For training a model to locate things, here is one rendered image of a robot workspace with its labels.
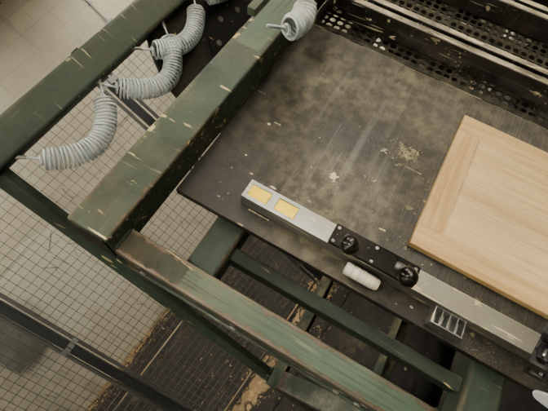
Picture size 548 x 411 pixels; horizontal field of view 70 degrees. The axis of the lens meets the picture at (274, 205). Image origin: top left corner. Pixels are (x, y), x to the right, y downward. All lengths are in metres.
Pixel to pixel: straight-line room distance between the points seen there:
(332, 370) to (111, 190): 0.56
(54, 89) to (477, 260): 1.20
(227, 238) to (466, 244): 0.55
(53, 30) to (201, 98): 4.70
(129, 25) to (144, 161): 0.66
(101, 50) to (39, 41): 4.19
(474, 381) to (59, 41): 5.30
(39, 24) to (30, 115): 4.36
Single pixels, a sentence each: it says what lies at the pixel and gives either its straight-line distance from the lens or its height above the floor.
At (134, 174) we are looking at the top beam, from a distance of 0.87.
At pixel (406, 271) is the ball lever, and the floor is 1.44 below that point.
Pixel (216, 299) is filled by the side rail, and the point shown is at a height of 1.62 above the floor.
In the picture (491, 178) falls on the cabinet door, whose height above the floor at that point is 1.25.
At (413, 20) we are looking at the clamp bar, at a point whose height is 1.58.
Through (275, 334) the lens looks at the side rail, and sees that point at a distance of 0.79.
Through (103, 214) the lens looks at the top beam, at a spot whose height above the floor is 1.87.
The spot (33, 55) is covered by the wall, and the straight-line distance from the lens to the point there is 5.52.
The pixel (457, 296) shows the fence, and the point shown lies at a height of 1.26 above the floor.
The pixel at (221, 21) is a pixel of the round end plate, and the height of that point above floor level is 1.97.
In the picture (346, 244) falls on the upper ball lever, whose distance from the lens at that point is 0.74.
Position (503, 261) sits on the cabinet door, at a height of 1.18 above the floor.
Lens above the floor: 1.95
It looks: 22 degrees down
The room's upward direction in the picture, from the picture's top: 46 degrees counter-clockwise
